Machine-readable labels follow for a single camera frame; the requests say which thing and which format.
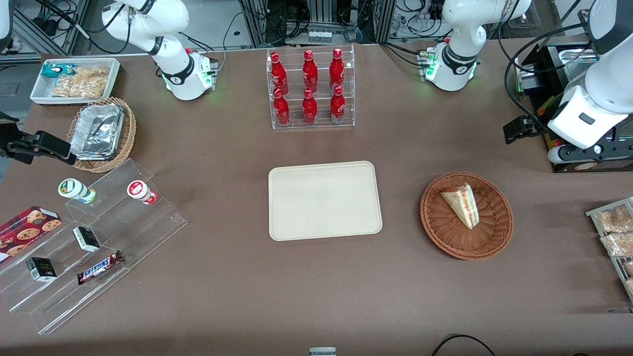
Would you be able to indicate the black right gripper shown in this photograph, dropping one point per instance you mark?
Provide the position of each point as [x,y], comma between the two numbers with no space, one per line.
[21,145]

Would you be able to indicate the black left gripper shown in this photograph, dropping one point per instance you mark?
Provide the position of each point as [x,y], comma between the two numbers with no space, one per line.
[530,127]

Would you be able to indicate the triangular sandwich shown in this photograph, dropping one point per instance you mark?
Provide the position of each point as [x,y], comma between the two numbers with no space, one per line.
[462,205]

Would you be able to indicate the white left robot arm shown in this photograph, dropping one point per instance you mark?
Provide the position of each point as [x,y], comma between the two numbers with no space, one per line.
[606,84]

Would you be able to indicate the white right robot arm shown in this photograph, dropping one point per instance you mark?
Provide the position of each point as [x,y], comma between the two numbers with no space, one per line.
[173,74]

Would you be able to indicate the light wicker basket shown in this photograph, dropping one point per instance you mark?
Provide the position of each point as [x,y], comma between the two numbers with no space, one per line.
[129,128]

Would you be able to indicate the brown wicker basket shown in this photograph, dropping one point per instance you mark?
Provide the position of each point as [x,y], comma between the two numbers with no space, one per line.
[445,232]

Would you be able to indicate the beige plastic tray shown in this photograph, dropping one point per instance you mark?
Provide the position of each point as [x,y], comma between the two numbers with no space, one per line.
[324,200]

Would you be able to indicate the stack of foil trays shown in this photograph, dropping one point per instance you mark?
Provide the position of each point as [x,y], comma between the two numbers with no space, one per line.
[96,131]

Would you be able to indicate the green lid yogurt cup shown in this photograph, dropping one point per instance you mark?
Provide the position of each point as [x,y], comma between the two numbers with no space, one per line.
[74,189]

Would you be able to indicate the white rectangular bin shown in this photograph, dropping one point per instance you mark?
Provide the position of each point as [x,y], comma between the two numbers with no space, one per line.
[42,96]

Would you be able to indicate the black appliance box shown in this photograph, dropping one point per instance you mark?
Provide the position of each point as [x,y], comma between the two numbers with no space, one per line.
[549,71]

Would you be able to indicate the clear bag of chips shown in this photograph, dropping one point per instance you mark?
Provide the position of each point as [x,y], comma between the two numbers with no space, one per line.
[81,83]

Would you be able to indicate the teal snack packet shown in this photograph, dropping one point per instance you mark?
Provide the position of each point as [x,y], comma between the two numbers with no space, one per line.
[54,70]

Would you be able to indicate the steel pan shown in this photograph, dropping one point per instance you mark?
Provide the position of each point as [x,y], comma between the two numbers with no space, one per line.
[568,53]

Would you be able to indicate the red tartan cookie box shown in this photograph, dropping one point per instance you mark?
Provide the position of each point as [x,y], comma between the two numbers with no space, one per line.
[24,230]

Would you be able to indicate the red lid yogurt cup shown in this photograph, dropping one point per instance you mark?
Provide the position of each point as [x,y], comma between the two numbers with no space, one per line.
[138,190]

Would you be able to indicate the small black box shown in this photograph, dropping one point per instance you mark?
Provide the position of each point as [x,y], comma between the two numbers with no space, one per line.
[40,269]
[86,239]

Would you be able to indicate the clear acrylic stepped shelf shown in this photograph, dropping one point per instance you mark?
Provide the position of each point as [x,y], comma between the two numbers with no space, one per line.
[148,232]
[59,301]

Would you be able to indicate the snickers chocolate bar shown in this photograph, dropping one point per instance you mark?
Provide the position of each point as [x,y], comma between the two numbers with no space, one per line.
[99,268]

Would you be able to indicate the clear snack bag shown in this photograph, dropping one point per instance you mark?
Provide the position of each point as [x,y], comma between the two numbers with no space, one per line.
[615,218]
[618,244]

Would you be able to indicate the red cola bottle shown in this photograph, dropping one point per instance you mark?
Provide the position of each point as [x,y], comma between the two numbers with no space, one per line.
[278,74]
[338,106]
[337,69]
[309,109]
[310,71]
[281,110]

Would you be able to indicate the clear acrylic bottle rack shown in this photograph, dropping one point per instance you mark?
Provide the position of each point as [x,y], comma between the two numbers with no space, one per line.
[321,126]

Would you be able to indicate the small grey device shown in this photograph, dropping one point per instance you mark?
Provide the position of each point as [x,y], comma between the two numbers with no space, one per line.
[322,352]

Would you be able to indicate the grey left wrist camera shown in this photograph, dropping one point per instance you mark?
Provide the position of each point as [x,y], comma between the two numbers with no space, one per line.
[556,155]

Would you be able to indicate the aluminium frame rack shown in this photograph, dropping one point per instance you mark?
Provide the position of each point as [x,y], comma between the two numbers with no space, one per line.
[321,20]

